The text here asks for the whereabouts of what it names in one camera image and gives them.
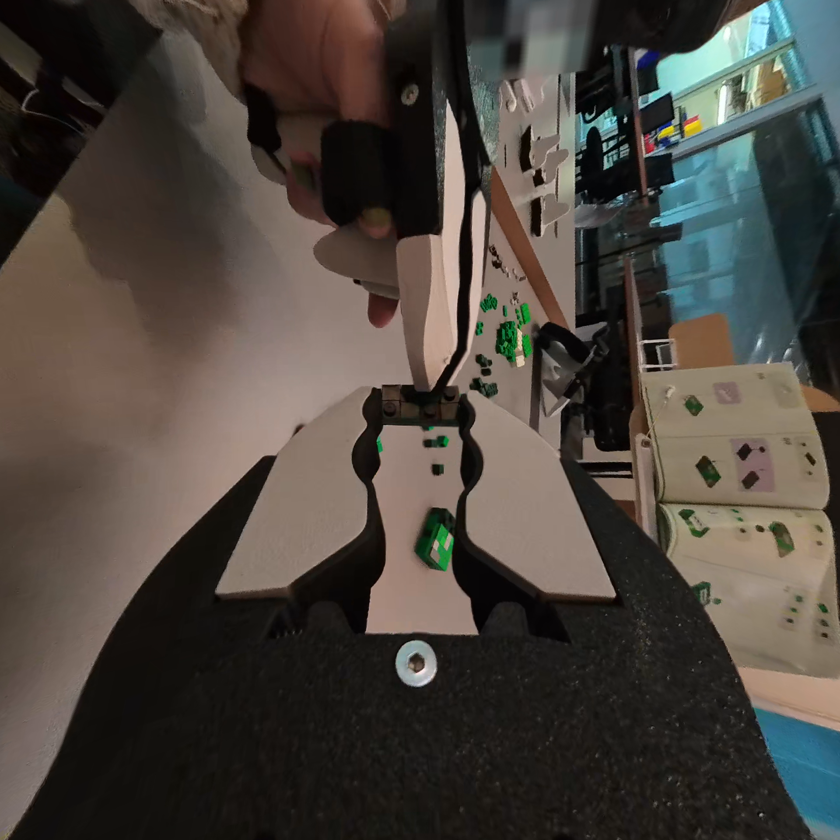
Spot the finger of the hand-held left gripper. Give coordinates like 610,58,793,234
435,189,493,396
395,97,475,393

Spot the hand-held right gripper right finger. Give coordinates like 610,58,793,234
453,394,619,636

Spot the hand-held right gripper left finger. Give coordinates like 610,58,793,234
214,385,387,635

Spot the dark green lego assembly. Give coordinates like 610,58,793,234
379,385,472,427

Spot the scatter of black lego pieces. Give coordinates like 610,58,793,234
487,243,527,283

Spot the pile of bright green lego pieces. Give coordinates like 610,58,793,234
493,318,534,368

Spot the green and black lego block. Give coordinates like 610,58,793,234
413,506,456,572

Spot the person's left hand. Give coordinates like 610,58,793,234
239,0,400,330

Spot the black and grey headset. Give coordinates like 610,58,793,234
533,322,606,419

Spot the row of black office chairs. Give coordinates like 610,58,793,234
574,59,677,217

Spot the pale green instruction booklet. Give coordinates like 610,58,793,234
640,363,840,678

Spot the stack of coloured storage bins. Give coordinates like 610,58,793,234
640,112,703,155

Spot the black panel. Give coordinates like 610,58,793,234
797,384,840,509

